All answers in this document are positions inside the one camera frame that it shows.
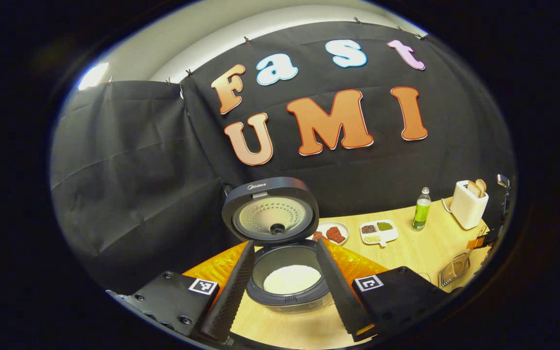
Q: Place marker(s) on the toast slice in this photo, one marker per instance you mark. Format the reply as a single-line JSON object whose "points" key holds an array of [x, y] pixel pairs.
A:
{"points": [[482, 184], [473, 189]]}

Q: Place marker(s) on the pile of brown beans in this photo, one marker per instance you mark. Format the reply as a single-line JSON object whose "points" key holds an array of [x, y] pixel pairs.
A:
{"points": [[368, 229]]}

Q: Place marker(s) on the black rice cooker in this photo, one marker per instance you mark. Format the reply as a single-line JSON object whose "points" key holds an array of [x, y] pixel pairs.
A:
{"points": [[289, 187]]}

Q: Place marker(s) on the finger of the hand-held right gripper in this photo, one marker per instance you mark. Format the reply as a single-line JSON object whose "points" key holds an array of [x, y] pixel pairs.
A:
{"points": [[479, 241]]}

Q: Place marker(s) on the white toaster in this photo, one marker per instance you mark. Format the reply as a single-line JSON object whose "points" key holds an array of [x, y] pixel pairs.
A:
{"points": [[464, 211]]}

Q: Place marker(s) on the pile of yellow beans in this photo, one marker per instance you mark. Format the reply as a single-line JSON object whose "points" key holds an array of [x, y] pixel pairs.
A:
{"points": [[372, 238]]}

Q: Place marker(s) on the divided white dish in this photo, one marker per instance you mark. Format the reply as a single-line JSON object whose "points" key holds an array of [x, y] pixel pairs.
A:
{"points": [[391, 236]]}

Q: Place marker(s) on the round white plate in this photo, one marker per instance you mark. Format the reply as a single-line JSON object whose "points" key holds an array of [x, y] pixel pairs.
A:
{"points": [[341, 226]]}

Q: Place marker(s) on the pile of green beans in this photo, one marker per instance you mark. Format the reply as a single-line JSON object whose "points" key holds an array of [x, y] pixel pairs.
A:
{"points": [[385, 226]]}

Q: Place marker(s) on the heap of white rice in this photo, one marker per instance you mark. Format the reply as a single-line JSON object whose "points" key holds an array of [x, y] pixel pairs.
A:
{"points": [[292, 279]]}

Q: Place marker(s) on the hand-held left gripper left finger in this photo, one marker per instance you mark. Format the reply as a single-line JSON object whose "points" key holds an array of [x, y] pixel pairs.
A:
{"points": [[234, 291]]}

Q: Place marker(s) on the red meat piece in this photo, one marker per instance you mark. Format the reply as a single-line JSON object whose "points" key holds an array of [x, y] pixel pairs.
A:
{"points": [[318, 236], [336, 235]]}

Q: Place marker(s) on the green drink bottle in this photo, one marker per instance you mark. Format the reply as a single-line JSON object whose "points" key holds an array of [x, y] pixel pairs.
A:
{"points": [[421, 214]]}

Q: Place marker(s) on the wooden spoon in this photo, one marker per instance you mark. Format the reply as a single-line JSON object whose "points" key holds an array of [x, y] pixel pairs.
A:
{"points": [[481, 231]]}

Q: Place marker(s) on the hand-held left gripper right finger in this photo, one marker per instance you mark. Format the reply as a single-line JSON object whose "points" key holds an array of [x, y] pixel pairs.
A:
{"points": [[338, 291]]}

